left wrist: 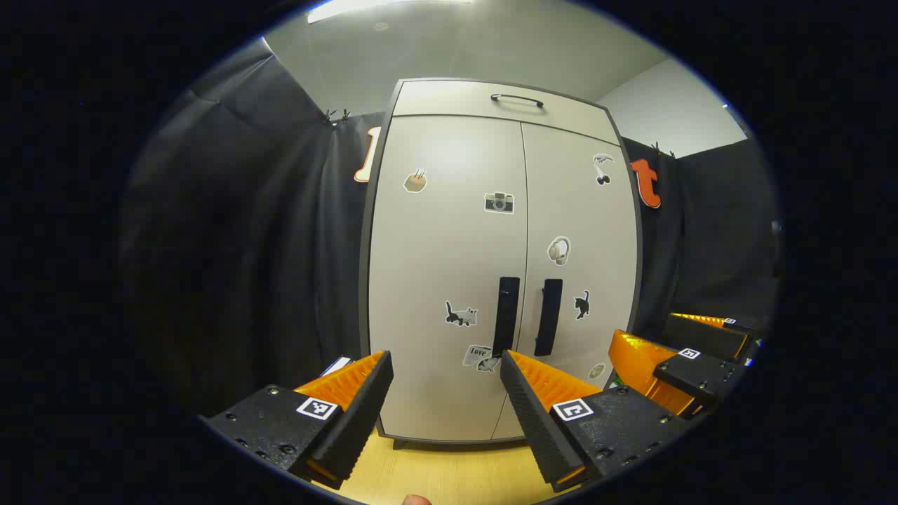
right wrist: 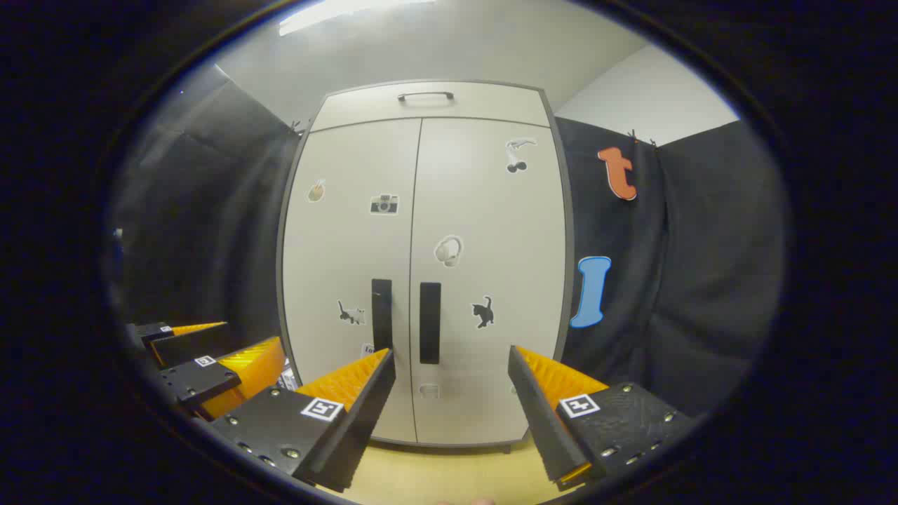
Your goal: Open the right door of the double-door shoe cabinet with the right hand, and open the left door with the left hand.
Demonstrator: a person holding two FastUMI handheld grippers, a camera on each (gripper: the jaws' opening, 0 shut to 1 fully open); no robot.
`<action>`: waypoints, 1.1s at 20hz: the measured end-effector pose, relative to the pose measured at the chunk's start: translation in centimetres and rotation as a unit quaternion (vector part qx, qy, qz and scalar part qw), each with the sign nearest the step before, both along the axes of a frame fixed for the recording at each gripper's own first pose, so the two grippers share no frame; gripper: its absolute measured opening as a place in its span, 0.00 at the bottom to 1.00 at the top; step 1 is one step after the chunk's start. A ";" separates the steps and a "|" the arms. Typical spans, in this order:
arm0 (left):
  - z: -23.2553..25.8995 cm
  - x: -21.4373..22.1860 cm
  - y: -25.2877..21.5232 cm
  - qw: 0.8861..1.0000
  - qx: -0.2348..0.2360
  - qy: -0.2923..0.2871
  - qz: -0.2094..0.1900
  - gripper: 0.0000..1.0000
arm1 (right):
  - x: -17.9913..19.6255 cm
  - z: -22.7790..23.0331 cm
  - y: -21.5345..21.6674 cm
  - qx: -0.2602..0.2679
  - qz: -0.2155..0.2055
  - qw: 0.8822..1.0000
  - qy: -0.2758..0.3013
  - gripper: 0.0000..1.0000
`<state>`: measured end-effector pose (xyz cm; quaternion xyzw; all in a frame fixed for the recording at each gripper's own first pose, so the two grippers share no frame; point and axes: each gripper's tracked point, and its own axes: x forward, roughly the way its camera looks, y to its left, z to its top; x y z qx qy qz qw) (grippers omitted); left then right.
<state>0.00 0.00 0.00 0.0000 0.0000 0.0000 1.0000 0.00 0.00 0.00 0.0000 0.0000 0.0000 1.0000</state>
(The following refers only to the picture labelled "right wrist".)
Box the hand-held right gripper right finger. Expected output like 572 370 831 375
508 345 695 492

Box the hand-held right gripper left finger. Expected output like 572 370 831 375
210 349 396 493

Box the black door handle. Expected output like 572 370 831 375
372 279 394 351
420 283 441 364

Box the white double-door shoe cabinet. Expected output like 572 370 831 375
277 79 576 453

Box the white door with camera sticker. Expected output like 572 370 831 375
281 118 422 444

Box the white door with headphones sticker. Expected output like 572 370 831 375
409 118 568 446

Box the white cabinet drawer front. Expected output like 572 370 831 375
311 81 550 133

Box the black backdrop cloth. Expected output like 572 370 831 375
105 65 790 422

